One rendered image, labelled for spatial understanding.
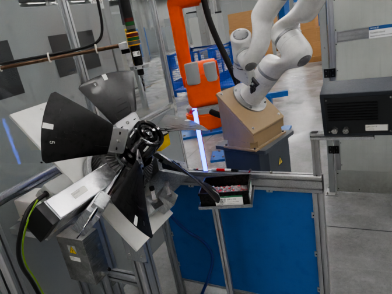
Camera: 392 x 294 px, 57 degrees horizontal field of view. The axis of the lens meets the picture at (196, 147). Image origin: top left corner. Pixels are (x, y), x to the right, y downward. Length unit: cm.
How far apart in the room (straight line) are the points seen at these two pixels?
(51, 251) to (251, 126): 119
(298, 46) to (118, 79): 76
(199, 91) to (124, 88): 383
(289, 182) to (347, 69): 147
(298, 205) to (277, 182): 15
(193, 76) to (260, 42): 375
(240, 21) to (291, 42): 779
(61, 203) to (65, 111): 29
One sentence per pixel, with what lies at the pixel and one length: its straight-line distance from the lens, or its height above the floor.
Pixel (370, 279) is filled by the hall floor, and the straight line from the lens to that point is 243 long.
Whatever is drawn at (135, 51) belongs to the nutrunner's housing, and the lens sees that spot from 133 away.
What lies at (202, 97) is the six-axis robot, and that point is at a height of 52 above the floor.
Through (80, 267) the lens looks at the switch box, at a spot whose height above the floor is 70.
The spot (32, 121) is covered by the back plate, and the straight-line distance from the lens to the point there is 151.
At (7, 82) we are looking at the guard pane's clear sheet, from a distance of 185.
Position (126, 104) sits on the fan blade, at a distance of 140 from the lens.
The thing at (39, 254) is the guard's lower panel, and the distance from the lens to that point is 199.
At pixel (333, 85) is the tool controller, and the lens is 148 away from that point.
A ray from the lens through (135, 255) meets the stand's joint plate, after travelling 151.
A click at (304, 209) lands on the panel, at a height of 69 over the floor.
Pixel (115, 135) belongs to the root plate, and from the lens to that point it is 127.
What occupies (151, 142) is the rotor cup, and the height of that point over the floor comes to 120.
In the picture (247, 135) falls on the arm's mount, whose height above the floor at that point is 101.
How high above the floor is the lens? 156
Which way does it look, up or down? 19 degrees down
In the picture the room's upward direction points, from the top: 11 degrees counter-clockwise
